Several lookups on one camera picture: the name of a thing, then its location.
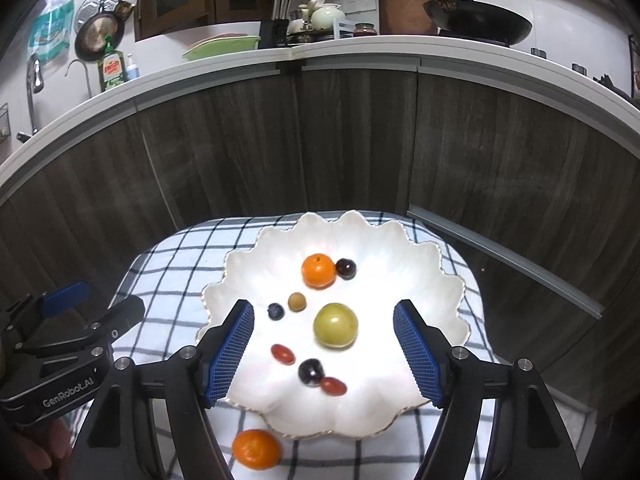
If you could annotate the black wok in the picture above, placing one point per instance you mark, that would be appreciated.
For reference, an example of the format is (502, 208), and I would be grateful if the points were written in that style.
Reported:
(480, 22)

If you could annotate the white hand soap bottle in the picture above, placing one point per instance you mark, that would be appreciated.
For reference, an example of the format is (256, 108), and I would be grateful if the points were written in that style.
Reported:
(131, 70)

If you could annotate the hanging metal steamer plate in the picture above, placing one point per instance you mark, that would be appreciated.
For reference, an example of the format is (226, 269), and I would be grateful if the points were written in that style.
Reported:
(92, 5)

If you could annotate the cream teapot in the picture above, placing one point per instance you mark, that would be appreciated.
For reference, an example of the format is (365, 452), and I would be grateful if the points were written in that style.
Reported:
(329, 16)

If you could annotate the white kitchen counter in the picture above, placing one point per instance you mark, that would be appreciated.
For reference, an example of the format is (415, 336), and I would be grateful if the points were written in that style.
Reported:
(350, 52)

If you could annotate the white scalloped plate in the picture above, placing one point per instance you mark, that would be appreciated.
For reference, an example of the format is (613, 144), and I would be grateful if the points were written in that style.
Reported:
(360, 400)

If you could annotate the green plastic tray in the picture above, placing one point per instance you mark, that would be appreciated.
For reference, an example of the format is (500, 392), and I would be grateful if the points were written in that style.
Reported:
(220, 47)

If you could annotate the orange mandarin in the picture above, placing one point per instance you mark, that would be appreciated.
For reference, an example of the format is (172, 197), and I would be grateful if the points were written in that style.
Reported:
(318, 270)
(256, 449)

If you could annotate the black knife block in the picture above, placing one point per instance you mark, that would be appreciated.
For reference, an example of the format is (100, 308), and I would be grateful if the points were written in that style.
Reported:
(274, 32)

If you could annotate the small yellow-brown fruit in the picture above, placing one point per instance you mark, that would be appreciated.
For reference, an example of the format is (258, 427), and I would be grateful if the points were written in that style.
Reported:
(297, 302)

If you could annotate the hanging frying pan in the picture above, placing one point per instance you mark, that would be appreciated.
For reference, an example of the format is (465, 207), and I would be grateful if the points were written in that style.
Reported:
(97, 37)

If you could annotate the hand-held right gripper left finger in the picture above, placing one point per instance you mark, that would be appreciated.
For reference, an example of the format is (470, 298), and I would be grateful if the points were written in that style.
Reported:
(230, 355)

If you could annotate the person's left hand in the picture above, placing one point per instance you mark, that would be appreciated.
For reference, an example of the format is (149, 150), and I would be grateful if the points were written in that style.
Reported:
(42, 447)

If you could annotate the white small rack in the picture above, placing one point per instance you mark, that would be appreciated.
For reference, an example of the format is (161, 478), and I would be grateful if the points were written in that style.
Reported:
(344, 29)

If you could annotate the green dish soap bottle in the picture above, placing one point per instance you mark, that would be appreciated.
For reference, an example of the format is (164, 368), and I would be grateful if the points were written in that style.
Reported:
(112, 70)

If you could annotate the dark purple grape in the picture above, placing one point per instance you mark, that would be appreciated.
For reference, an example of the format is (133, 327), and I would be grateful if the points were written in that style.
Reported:
(311, 371)
(345, 268)

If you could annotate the brown jar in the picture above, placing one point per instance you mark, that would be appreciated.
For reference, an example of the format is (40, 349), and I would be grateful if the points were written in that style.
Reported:
(365, 30)

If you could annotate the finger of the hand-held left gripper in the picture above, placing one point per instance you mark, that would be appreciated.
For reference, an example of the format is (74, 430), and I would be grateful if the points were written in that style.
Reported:
(122, 314)
(65, 297)

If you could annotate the grey metal rail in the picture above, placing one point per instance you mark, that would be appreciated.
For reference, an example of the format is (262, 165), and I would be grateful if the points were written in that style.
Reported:
(500, 260)

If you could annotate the round green fruit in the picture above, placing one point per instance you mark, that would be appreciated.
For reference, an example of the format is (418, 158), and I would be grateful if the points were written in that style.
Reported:
(335, 325)

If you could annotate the dark wood counter cabinet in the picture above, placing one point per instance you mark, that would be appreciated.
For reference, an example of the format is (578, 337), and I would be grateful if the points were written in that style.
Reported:
(225, 160)

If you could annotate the white wall socket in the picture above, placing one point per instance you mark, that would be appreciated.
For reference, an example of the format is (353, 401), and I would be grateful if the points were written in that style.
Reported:
(360, 4)

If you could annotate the curved metal faucet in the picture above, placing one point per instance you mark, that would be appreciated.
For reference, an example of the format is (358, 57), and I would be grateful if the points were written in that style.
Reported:
(82, 67)

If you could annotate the blueberry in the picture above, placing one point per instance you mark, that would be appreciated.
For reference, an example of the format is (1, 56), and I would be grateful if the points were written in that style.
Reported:
(275, 311)

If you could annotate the white blue checked cloth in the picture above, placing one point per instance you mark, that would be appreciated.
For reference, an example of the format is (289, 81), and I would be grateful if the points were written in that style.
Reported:
(165, 270)

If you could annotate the red cherry tomato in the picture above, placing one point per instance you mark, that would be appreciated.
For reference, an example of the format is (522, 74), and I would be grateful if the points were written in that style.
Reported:
(332, 385)
(282, 353)

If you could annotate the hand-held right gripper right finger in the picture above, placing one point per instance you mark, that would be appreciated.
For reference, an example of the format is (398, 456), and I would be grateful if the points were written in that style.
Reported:
(420, 355)

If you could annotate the chrome tap pipe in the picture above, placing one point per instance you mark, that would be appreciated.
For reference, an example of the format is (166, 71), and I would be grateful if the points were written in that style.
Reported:
(34, 90)

